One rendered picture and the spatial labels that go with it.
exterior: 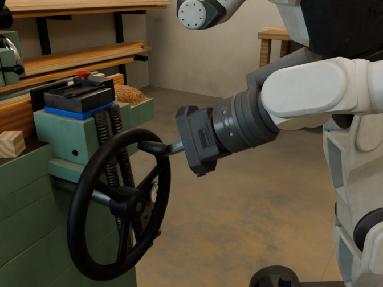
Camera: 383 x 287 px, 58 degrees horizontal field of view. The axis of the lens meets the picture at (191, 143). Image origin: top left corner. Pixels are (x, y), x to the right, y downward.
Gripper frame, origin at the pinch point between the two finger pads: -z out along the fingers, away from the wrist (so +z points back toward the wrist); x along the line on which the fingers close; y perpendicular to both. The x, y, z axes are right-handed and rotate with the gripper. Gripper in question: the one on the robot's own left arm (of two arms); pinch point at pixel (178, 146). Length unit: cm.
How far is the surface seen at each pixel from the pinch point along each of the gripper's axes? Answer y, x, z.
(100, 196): 6.4, -4.6, -16.3
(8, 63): 13.2, 26.4, -25.6
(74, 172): 9.5, 1.0, -18.0
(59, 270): 5.2, -17.1, -37.6
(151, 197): -20.3, -7.0, -29.2
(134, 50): -219, 149, -189
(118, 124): 1.6, 8.3, -11.8
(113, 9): -181, 175, -169
